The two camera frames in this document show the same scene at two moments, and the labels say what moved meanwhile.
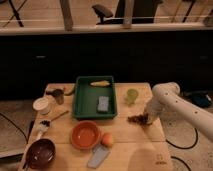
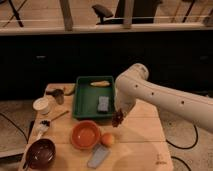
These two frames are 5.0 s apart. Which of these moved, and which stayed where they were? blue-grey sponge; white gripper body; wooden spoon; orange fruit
Moved: white gripper body
Stayed: blue-grey sponge; wooden spoon; orange fruit
